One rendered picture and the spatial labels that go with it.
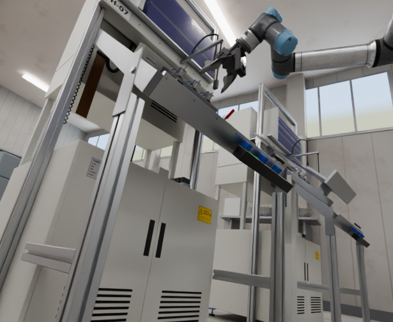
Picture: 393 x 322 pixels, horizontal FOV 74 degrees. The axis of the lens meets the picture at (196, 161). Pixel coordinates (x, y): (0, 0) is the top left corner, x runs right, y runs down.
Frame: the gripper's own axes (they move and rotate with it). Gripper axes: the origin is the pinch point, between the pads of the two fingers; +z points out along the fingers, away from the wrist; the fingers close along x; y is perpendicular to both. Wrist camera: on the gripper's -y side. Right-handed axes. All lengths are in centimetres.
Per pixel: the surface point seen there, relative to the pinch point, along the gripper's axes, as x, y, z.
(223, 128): 10.3, -35.3, 2.5
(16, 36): 43, 512, 246
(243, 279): -33, -61, 39
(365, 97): -369, 183, -132
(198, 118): 20.3, -35.8, 4.5
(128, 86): 42, -39, 7
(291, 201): -57, -35, 11
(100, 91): 24, 25, 39
